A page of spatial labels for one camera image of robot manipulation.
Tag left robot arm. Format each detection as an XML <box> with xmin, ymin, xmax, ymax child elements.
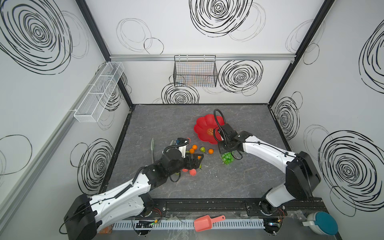
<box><xmin>64</xmin><ymin>149</ymin><xmax>204</xmax><ymax>240</ymax></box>

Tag white mesh wall shelf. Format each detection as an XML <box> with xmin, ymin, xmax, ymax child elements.
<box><xmin>74</xmin><ymin>62</ymin><xmax>125</xmax><ymax>123</ymax></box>

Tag teal lidded white jug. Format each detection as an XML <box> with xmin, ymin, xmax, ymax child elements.
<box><xmin>302</xmin><ymin>212</ymin><xmax>339</xmax><ymax>236</ymax></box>

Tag metal green-tipped tongs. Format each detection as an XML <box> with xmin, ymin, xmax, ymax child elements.
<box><xmin>151</xmin><ymin>138</ymin><xmax>175</xmax><ymax>164</ymax></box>

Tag pink plastic scoop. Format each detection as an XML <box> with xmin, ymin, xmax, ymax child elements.
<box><xmin>194</xmin><ymin>215</ymin><xmax>226</xmax><ymax>232</ymax></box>

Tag red flower fruit bowl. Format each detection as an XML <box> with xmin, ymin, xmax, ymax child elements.
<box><xmin>194</xmin><ymin>114</ymin><xmax>223</xmax><ymax>145</ymax></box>

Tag brown bottle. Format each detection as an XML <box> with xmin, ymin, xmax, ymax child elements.
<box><xmin>99</xmin><ymin>226</ymin><xmax>113</xmax><ymax>235</ymax></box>

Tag green grape bunch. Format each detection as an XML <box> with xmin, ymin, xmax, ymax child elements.
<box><xmin>221</xmin><ymin>152</ymin><xmax>235</xmax><ymax>165</ymax></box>

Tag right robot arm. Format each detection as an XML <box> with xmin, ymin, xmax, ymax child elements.
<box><xmin>214</xmin><ymin>124</ymin><xmax>321</xmax><ymax>216</ymax></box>

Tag black wire basket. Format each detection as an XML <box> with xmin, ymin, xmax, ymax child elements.
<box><xmin>173</xmin><ymin>55</ymin><xmax>219</xmax><ymax>88</ymax></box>

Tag peach bottom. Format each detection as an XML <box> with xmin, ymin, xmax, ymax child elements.
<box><xmin>189</xmin><ymin>169</ymin><xmax>197</xmax><ymax>176</ymax></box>

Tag white slotted cable duct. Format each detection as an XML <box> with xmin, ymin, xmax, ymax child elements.
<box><xmin>113</xmin><ymin>219</ymin><xmax>265</xmax><ymax>231</ymax></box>

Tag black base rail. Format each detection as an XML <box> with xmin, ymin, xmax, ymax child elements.
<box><xmin>139</xmin><ymin>198</ymin><xmax>327</xmax><ymax>217</ymax></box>

